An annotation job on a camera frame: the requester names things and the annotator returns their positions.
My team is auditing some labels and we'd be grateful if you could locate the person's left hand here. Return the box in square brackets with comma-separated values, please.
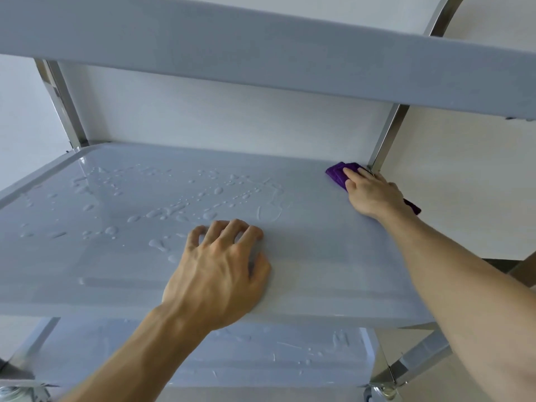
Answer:
[162, 219, 272, 331]

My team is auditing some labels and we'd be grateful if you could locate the person's right hand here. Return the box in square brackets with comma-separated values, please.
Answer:
[343, 166, 413, 220]

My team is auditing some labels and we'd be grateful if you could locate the purple cleaning cloth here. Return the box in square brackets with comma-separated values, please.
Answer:
[326, 162, 422, 216]

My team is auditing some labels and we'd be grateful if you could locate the person's left forearm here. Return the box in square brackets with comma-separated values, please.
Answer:
[59, 305, 215, 402]

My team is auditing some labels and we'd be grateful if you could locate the person's right forearm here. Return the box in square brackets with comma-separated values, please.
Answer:
[376, 207, 536, 402]

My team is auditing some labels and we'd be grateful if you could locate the wet grey plastic cart shelf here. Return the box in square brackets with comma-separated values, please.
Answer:
[0, 141, 436, 329]

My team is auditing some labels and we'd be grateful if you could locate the grey cart shelf with streaks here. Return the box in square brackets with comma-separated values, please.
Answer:
[29, 318, 377, 387]

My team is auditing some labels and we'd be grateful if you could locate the dry grey plastic cart shelf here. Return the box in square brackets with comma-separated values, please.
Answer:
[0, 0, 536, 121]

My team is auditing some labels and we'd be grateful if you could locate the cart caster wheel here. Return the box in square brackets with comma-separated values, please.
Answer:
[363, 383, 403, 402]
[0, 384, 53, 402]

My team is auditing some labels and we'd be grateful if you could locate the dark brown furniture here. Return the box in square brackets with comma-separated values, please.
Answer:
[482, 250, 536, 289]

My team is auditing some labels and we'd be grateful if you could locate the metal cart post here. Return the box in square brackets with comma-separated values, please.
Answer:
[368, 327, 454, 391]
[35, 58, 89, 149]
[8, 317, 62, 367]
[368, 0, 466, 174]

